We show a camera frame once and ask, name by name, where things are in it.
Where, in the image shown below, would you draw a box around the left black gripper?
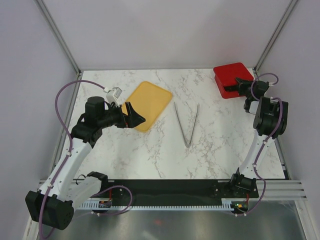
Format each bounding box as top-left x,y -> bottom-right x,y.
98,102 -> 145,129

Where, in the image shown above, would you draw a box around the red box lid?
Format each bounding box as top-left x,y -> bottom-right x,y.
213,62 -> 254,87

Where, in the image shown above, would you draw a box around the metal tongs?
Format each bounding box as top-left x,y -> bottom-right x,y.
173,101 -> 200,149

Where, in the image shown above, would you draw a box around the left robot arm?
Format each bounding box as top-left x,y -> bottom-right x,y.
25,96 -> 146,230

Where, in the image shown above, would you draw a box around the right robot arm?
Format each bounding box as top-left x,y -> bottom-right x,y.
225,73 -> 289,198

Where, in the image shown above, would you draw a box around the red chocolate box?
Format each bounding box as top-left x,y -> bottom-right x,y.
214,75 -> 244,99

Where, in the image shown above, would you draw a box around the yellow plastic tray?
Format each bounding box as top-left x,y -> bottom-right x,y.
125,81 -> 173,133

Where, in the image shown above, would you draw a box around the right aluminium frame post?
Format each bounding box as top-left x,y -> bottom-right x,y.
252,0 -> 300,76

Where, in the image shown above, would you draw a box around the aluminium frame post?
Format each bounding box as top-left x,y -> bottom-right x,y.
34,0 -> 82,76
252,0 -> 300,76

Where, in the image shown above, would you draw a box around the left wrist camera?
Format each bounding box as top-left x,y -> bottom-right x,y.
104,87 -> 123,107

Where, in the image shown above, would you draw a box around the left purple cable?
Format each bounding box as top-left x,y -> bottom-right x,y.
38,79 -> 111,239

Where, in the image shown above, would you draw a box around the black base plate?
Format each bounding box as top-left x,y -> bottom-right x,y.
100,179 -> 259,207

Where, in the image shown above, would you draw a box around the white cable duct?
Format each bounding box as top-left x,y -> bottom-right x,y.
79,198 -> 251,211

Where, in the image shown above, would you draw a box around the left aluminium frame post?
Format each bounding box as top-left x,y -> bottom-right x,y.
34,0 -> 82,76

